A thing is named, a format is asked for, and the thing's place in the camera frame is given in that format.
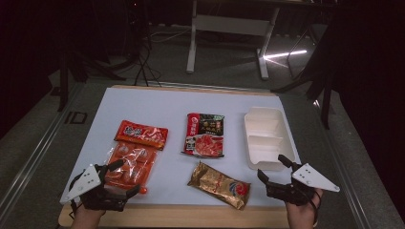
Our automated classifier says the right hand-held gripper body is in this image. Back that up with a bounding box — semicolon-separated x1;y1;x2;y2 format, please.
266;162;341;206

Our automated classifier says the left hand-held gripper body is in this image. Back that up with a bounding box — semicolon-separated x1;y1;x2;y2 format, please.
59;162;137;213

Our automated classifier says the orange snack packet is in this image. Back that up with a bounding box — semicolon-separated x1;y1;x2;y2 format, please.
104;119;169;196

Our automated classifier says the white compartment lunch box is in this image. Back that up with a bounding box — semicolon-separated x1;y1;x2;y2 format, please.
244;106;296;172

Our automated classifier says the person's left hand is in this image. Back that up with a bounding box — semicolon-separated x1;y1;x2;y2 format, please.
70;203;107;229

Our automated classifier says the person's right hand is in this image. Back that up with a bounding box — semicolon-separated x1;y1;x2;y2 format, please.
286;188;325;229

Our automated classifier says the gold foil packet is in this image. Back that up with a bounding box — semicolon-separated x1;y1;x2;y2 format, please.
187;160;252;211

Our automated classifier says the red and black food packet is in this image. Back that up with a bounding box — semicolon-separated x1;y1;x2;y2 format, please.
181;112;225;159

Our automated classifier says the black metal stand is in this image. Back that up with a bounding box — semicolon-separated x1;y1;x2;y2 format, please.
270;22;339;131
56;37;127;113

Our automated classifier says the dark curtain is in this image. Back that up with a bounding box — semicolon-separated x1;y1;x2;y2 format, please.
330;0;405;220
0;0;70;139

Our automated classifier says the aluminium rail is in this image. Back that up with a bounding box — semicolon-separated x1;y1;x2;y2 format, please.
312;99;374;229
0;83;84;212

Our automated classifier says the white metal table frame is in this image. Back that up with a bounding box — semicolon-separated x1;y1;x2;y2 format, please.
185;0;282;81

